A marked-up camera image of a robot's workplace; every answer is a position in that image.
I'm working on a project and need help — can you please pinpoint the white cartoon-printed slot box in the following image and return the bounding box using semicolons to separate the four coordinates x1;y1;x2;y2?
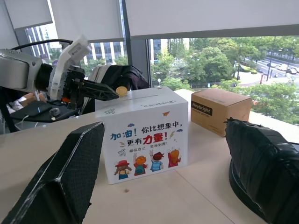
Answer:
94;86;190;186

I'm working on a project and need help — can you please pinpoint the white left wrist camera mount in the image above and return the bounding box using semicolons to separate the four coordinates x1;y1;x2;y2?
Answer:
48;35;93;100

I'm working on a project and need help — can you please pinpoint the wide white roller blind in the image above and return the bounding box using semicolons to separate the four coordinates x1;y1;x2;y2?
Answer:
124;0;299;40

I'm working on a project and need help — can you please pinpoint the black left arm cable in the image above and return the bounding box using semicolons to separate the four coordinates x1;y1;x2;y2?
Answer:
10;39;74;51

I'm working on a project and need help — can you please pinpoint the narrow white roller blind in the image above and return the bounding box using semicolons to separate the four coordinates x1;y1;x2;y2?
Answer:
4;0;54;30

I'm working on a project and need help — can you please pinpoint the black desk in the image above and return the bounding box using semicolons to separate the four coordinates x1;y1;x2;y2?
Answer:
9;99;81;124

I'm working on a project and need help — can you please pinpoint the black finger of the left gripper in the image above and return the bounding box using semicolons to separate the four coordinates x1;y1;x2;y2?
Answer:
80;78;120;102

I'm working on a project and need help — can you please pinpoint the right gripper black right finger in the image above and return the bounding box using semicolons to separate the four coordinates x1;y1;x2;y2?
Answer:
223;117;299;224

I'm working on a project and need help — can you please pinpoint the gold coin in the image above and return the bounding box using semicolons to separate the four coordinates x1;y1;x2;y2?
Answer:
115;86;128;98

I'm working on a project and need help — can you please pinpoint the grey window frame post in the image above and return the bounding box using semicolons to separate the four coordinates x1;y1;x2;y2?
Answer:
119;0;153;89

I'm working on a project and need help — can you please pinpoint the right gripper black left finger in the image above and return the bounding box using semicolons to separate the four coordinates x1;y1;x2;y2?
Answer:
0;121;105;224

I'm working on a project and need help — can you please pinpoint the brown cardboard box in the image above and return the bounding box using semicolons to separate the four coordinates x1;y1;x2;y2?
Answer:
190;87;253;138

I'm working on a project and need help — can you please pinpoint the person in white shirt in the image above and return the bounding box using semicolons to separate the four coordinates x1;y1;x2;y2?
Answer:
6;91;47;114

